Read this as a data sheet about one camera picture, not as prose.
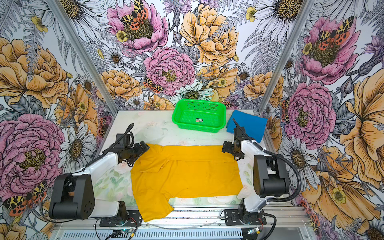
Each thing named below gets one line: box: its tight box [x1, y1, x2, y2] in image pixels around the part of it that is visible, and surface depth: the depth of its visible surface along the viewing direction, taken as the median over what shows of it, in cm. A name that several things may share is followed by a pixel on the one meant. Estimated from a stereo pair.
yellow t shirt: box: [130, 144, 244, 222], surface depth 89 cm
